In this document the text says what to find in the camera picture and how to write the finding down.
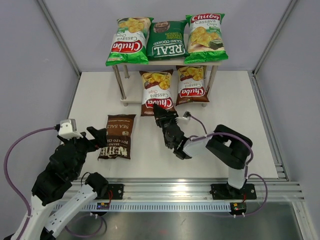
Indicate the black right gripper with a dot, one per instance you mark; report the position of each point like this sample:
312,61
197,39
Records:
162,115

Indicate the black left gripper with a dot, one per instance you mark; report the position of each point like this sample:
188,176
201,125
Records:
100,139

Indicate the brown Kettle sea salt bag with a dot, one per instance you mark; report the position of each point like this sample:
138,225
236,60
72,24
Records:
119,129

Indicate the brown Chuba cassava chips bag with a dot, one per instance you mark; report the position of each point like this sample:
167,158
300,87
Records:
191,86

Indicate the green Chuba cassava chips bag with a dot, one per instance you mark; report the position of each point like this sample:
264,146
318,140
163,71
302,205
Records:
130,41

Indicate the dark green Real chips bag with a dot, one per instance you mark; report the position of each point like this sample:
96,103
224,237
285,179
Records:
166,41

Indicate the green Chuba seaweed chips bag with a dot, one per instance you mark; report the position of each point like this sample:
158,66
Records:
205,42

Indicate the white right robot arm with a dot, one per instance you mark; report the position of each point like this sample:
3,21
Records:
229,146

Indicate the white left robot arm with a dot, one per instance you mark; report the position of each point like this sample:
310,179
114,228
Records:
64,167

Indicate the white two-tier wooden shelf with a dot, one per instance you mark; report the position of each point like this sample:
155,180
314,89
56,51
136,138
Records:
130,82

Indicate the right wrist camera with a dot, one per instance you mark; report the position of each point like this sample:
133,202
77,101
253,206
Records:
185,118

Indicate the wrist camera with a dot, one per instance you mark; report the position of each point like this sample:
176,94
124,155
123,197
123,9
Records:
185,118
68,129

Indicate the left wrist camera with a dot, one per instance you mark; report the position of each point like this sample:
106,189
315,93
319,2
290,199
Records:
68,129

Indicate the white slotted cable duct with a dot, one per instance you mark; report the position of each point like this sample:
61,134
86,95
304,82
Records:
117,206

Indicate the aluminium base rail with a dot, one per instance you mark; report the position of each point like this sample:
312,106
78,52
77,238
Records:
196,189

